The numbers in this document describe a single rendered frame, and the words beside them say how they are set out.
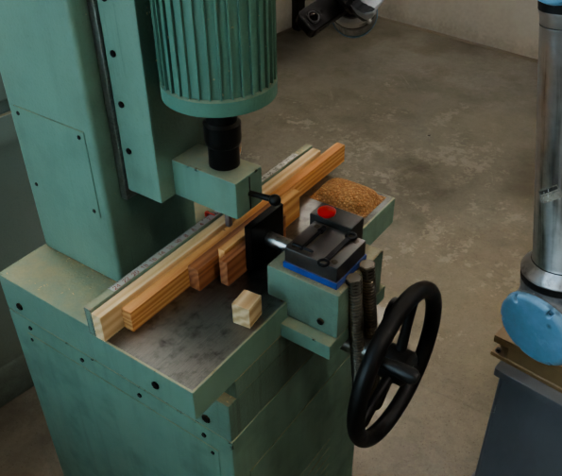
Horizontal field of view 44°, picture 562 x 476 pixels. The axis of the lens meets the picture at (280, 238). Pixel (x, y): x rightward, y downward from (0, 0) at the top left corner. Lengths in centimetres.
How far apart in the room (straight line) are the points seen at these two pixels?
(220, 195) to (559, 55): 55
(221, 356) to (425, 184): 220
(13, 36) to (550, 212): 90
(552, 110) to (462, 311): 147
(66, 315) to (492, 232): 196
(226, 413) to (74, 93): 56
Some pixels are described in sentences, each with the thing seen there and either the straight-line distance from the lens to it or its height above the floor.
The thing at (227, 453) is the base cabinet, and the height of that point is 68.
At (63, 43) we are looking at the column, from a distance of 114.
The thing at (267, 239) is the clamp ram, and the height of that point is 96.
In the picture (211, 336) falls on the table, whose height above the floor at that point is 90.
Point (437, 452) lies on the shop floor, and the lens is 210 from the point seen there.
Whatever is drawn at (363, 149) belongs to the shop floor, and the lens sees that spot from 338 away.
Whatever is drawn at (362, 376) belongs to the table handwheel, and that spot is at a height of 89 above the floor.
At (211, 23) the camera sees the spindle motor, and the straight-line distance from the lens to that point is 97.
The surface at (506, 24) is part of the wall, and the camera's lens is 454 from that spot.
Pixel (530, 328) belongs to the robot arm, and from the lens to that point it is 130.
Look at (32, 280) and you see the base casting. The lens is 142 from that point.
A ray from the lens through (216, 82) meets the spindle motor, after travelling 100.
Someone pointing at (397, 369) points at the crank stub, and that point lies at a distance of 104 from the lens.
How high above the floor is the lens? 166
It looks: 37 degrees down
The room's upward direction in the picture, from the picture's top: 1 degrees counter-clockwise
